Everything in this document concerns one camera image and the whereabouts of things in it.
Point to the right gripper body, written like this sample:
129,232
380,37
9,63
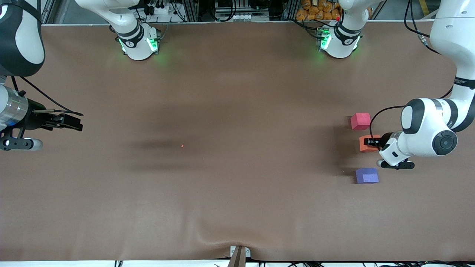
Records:
37,118

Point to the orange foam cube block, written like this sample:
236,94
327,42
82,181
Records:
365,149

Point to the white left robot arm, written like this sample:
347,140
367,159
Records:
426,126

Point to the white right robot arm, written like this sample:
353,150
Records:
133,40

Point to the red foam cube block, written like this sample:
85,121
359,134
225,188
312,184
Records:
360,121

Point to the purple foam cube block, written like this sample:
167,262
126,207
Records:
367,175

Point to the large table cover cloth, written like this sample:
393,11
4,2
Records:
237,92

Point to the bag of orange round items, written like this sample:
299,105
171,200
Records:
315,11

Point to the white power strip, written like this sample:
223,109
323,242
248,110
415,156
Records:
159,9

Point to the aluminium frame profile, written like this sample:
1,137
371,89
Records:
48,11

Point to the aluminium frame post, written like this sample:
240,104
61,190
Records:
291,9
191,9

